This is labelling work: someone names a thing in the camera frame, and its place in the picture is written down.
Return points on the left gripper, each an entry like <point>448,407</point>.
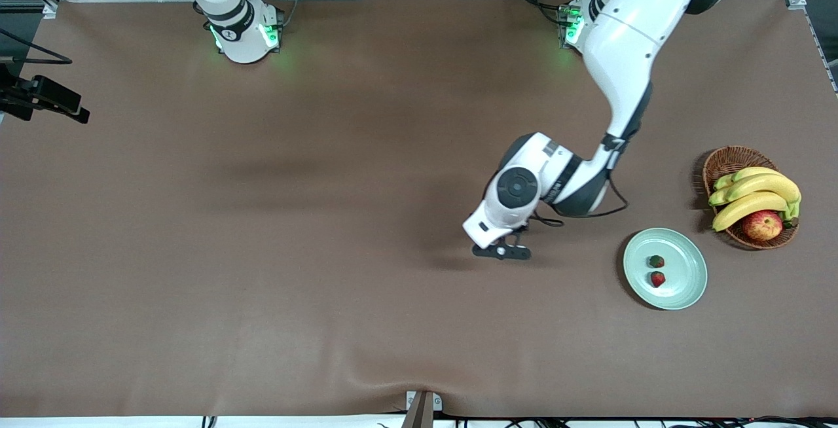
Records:
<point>523,228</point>

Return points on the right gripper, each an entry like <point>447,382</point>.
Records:
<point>21,96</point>

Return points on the red strawberry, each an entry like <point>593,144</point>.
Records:
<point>658,279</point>
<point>656,261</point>

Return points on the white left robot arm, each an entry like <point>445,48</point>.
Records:
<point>628,42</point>

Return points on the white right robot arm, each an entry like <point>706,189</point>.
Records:
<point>242,42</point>

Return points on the mint green round plate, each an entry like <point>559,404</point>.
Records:
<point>684,271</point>

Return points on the brown table cover mat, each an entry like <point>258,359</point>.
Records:
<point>393,317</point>

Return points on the brown wicker basket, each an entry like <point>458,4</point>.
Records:
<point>727,161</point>

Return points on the green-tipped yellow banana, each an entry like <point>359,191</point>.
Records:
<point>753,171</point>
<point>766,184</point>

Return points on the red yellow apple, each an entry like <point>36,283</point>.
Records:
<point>763,226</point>

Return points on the grey metal table bracket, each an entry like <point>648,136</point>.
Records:
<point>422,411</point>

